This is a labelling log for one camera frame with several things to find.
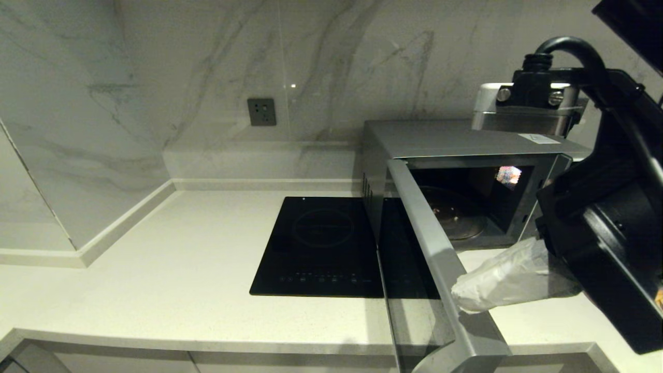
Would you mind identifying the black induction cooktop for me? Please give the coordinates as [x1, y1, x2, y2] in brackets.
[250, 197, 385, 298]

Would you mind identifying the grey cabinet front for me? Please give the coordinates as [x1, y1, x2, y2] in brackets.
[495, 354, 606, 373]
[9, 340, 200, 373]
[188, 351, 397, 373]

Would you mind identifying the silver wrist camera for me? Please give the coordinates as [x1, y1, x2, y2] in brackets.
[471, 83, 588, 138]

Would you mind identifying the grey single wall socket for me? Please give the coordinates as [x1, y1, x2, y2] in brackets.
[247, 98, 277, 127]

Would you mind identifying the silver microwave door dark window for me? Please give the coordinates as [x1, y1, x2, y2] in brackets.
[377, 158, 512, 373]

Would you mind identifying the silver Panasonic microwave oven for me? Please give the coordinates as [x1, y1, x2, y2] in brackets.
[361, 119, 594, 252]

